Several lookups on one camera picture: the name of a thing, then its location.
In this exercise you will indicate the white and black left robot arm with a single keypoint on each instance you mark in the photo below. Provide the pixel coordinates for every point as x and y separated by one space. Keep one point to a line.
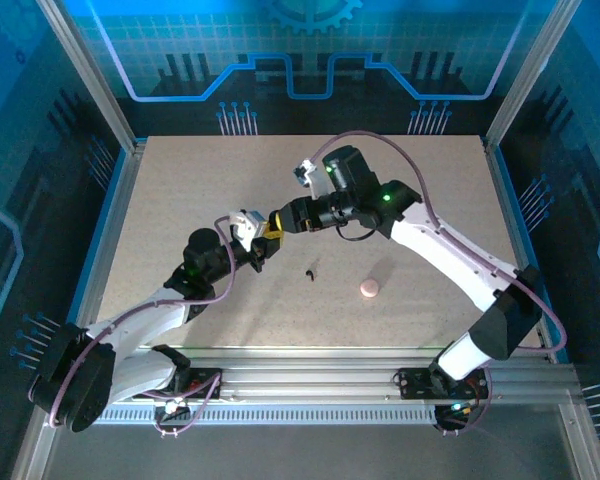
130 325

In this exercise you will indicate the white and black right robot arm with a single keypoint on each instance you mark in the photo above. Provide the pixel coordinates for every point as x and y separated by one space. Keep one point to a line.
450 250

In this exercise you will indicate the small LED controller board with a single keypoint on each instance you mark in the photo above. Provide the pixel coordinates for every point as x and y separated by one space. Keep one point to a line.
172 406
457 409

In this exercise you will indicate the aluminium frame post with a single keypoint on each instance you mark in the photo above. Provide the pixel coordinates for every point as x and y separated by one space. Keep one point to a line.
87 75
530 75

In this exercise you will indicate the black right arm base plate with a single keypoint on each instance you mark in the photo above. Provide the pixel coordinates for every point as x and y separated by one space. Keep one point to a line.
415 385

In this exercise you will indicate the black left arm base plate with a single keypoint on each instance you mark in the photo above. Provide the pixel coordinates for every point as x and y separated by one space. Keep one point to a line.
202 375

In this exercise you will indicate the aluminium table side rail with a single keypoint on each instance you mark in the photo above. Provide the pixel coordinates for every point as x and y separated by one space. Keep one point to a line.
137 147

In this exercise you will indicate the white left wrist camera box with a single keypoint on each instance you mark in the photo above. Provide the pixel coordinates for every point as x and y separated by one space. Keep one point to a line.
245 227

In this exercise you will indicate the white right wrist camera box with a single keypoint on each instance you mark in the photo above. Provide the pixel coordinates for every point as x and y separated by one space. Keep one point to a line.
315 177

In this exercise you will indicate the pink round earbud charging case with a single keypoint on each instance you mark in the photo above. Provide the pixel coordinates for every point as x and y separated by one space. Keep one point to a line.
369 289

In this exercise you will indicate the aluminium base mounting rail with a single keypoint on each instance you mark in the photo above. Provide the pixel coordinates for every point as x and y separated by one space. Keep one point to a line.
305 370

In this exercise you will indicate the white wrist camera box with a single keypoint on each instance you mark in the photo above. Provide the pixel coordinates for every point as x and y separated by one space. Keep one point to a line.
315 177
245 227

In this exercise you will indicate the grey metal shelf panel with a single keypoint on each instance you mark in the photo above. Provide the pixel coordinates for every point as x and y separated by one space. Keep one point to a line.
300 455

